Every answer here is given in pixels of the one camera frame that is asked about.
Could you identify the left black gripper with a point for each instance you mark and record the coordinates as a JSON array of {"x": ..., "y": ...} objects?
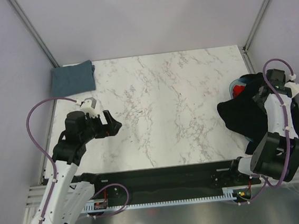
[{"x": 110, "y": 129}]

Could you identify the black t shirt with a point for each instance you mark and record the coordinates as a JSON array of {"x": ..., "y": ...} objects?
[{"x": 264, "y": 106}]

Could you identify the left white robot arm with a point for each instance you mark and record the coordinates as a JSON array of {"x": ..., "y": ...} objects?
[{"x": 80, "y": 128}]

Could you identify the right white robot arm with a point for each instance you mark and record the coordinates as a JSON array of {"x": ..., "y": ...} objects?
[{"x": 275, "y": 157}]

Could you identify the folded blue-grey t shirt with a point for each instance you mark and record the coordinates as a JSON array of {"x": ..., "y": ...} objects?
[{"x": 73, "y": 79}]

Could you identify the red garment in basket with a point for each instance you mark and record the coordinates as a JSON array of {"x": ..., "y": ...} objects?
[{"x": 237, "y": 89}]

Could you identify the blue plastic laundry basket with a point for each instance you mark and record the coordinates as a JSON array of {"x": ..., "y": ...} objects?
[{"x": 233, "y": 83}]

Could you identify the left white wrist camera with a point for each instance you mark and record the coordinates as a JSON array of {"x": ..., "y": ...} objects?
[{"x": 88, "y": 107}]

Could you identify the left aluminium corner post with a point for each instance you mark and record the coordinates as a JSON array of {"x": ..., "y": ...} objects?
[{"x": 33, "y": 32}]

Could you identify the aluminium corner post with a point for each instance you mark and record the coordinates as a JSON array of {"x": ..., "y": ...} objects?
[
  {"x": 257, "y": 22},
  {"x": 33, "y": 32}
]

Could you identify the white slotted cable duct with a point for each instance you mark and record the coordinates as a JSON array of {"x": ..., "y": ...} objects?
[{"x": 172, "y": 199}]

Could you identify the aluminium frame rail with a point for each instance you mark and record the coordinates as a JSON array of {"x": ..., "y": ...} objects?
[{"x": 35, "y": 194}]

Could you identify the right aluminium corner post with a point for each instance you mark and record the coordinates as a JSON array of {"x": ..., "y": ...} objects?
[{"x": 257, "y": 22}]

